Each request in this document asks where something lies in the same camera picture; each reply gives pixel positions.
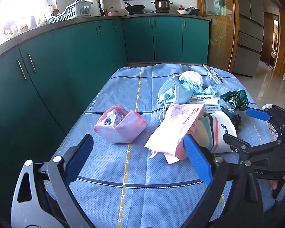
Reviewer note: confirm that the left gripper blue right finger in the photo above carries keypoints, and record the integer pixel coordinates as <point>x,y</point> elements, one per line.
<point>199,161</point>

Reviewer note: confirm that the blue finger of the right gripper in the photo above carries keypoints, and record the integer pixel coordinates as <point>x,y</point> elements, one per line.
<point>258,114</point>

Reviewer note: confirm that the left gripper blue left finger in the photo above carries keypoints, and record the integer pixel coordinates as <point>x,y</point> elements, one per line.
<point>76,157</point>

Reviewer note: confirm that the green foil wrapper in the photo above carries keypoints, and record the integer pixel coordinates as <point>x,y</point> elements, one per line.
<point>233,102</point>

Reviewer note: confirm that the striped paper cup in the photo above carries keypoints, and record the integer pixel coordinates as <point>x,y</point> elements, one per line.
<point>209,132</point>

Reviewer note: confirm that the white medicine box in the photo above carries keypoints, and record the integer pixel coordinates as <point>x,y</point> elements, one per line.
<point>210,102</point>

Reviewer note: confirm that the pink white plastic bag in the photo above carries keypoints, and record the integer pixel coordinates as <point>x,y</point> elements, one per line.
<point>167,139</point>

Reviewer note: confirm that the pink tissue pack wrapper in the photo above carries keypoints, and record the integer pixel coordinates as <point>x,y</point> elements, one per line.
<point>118,126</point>

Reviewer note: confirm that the white printed trash bag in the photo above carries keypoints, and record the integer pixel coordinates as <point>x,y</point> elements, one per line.
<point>274,134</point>

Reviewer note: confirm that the teal lower kitchen cabinets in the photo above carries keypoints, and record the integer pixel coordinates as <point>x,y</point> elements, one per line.
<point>48,75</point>

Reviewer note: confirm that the white kitchen appliance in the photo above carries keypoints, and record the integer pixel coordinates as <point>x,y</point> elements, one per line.
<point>97,8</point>

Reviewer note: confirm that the person's right hand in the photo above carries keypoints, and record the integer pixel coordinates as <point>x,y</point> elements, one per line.
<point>274,183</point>

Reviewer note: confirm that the green vegetable leaf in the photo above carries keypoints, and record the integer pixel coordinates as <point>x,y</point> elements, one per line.
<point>238,121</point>

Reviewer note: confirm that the blue checked tablecloth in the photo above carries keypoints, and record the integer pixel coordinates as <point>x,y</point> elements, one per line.
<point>123,185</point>

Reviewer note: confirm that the clear plastic wrapper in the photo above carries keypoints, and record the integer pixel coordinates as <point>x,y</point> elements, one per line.
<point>216,84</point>

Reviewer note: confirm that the white crumpled paper ball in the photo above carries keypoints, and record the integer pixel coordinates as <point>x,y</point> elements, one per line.
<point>192,77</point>

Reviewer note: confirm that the light blue face mask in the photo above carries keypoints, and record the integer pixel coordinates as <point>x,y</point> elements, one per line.
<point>171,92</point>

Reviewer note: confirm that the brown interior door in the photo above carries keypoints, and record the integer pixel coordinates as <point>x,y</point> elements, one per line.
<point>271,39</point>

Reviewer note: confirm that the silver refrigerator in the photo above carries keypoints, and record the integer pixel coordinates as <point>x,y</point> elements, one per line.
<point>251,35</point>

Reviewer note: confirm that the wooden glass sliding door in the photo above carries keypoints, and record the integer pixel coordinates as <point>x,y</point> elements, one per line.
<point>224,31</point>

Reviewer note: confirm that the dark green casserole pot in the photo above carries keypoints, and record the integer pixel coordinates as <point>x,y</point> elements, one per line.
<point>193,11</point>

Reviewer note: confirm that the white bowl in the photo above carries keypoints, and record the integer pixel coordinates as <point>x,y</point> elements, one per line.
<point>184,12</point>

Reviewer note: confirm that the stainless steel pot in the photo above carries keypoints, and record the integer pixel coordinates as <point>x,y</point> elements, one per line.
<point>162,5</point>

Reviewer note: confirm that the pink container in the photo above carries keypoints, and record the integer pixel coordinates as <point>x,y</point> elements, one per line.
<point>113,14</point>

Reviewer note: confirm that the white dish rack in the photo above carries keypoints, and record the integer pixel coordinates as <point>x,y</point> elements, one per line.
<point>79,8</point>

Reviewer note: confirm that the black wok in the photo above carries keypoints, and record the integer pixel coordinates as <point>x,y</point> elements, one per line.
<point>134,8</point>

